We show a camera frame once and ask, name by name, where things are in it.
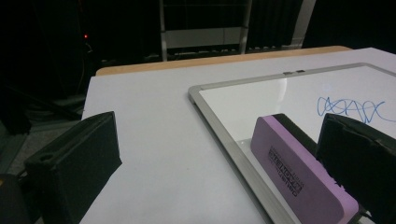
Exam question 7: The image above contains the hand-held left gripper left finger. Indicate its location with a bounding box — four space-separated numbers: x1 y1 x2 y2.
23 110 123 224

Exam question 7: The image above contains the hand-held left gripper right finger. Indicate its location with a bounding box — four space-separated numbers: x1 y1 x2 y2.
315 113 396 224

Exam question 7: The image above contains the purple whiteboard eraser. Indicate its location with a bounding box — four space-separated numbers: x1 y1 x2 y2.
250 113 361 224

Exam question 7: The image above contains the large white sheet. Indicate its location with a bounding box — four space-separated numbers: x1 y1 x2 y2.
78 47 396 224

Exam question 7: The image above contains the silver framed whiteboard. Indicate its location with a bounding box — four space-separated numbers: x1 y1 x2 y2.
187 62 396 224

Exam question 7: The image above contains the black equipment with red light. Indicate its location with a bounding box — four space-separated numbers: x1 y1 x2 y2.
69 18 98 63

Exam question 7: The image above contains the grey metal stand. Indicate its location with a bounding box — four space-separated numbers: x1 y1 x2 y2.
158 0 254 63

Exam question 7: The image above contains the grey metal post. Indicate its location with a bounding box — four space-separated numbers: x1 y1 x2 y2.
281 0 318 50

